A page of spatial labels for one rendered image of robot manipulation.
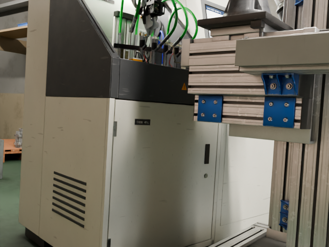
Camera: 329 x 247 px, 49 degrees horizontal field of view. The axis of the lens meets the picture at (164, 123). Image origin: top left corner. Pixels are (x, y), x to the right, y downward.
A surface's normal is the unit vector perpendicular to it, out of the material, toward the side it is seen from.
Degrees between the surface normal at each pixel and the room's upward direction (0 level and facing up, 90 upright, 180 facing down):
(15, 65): 90
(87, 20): 90
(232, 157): 90
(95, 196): 90
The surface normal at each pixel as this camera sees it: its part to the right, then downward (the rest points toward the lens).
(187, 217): 0.67, 0.07
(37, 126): -0.73, -0.02
